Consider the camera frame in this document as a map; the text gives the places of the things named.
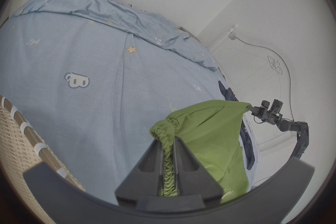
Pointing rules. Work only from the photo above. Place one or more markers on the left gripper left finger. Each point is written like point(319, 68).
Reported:
point(144, 175)

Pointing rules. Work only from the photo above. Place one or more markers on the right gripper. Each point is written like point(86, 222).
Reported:
point(261, 114)

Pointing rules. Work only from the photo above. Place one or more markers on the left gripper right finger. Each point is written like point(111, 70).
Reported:
point(194, 175)

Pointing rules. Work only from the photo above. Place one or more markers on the green shorts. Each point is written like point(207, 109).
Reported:
point(210, 133)

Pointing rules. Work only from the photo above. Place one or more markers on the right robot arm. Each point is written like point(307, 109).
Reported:
point(301, 133)

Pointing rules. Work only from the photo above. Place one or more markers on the dark blue garment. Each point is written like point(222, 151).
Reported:
point(248, 146)

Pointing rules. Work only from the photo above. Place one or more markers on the round woven basket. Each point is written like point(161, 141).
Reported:
point(15, 133)

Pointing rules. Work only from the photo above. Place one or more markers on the bed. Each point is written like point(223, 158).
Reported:
point(78, 47)

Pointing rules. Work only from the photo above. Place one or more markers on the grey bedside table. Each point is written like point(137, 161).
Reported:
point(185, 31)

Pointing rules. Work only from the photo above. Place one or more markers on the pale blue quilt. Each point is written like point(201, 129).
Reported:
point(105, 10)

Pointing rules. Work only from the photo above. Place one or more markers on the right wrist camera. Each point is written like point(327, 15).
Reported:
point(265, 104)

